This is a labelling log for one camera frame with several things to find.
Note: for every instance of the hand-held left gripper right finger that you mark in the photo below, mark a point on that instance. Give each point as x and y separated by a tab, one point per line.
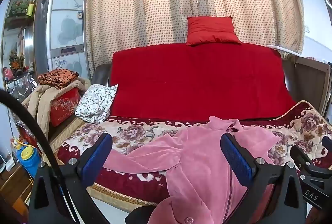
237	159

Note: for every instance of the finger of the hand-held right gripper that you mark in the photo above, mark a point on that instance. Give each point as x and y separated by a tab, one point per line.
298	155
327	143

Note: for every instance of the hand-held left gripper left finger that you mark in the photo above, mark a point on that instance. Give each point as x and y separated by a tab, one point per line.
96	159

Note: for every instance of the floral plush blanket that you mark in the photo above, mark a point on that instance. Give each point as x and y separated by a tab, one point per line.
134	136

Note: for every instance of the black and white patterned cloth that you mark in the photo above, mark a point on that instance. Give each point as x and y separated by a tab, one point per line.
96	102

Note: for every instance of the red cardboard box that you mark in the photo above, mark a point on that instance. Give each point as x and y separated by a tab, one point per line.
63	107

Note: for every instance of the brown framed panel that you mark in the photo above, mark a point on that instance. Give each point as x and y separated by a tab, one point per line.
308	79

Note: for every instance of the blue yellow-lidded container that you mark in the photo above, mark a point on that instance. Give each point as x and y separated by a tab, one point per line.
26	159

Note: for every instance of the beige coat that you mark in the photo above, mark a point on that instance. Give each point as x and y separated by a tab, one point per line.
42	107

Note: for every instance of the red sofa cover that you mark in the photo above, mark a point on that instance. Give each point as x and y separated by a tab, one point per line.
197	79

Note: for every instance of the orange and black folded cloth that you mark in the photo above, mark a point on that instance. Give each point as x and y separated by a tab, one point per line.
58	77

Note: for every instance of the white board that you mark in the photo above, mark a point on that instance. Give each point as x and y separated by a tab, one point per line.
280	48

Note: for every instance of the orange flower decoration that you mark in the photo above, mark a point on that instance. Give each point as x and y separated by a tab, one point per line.
16	62

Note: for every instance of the silver refrigerator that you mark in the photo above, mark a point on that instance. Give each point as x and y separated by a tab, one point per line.
67	32

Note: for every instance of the red cushion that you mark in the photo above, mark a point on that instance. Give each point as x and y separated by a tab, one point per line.
210	31

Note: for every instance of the beige polka dot curtain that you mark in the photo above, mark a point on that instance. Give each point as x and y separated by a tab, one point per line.
145	6

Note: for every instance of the yellow bottle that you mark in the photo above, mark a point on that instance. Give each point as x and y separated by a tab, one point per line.
31	7

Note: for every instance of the green plant decoration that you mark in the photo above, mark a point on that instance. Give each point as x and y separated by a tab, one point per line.
18	7

